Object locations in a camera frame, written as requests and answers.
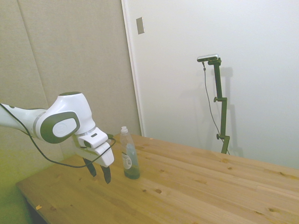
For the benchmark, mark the white door frame trim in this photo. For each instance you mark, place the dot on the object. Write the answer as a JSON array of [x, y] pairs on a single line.
[[133, 70]]

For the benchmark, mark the dark green camera stand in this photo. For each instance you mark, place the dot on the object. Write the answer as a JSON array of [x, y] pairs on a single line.
[[221, 102]]

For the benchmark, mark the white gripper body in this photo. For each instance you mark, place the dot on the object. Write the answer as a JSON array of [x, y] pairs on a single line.
[[105, 156]]

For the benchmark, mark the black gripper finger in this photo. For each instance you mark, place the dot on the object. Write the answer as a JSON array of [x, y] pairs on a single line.
[[91, 168], [106, 173]]

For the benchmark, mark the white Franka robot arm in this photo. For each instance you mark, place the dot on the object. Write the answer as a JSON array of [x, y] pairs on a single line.
[[63, 109]]

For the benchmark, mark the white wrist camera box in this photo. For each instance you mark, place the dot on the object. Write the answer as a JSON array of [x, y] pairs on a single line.
[[92, 138]]

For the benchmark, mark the silver exterior camera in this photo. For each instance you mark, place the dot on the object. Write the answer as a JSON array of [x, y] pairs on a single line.
[[208, 57]]

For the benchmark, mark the grey wall switch plate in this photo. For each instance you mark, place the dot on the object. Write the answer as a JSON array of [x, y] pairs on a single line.
[[140, 25]]

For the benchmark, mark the clear dish soap bottle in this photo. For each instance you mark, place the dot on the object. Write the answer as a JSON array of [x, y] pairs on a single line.
[[130, 158]]

